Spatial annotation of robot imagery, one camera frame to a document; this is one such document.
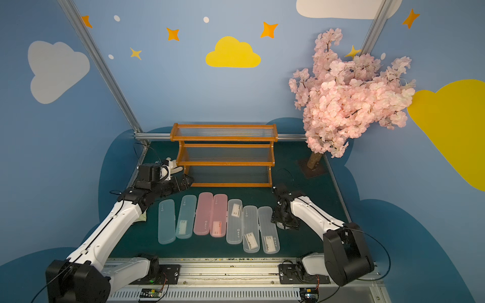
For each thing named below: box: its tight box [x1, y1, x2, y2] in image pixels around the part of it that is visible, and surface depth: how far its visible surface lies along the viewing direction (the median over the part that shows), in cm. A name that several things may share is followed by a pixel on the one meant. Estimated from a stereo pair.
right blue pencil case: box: [175, 194, 198, 240], surface depth 90 cm
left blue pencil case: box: [157, 198, 177, 245], surface depth 88 cm
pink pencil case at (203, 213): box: [193, 191, 214, 236], surface depth 92 cm
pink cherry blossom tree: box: [289, 28, 415, 170], surface depth 67 cm
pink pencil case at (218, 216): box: [209, 193, 228, 238], surface depth 92 cm
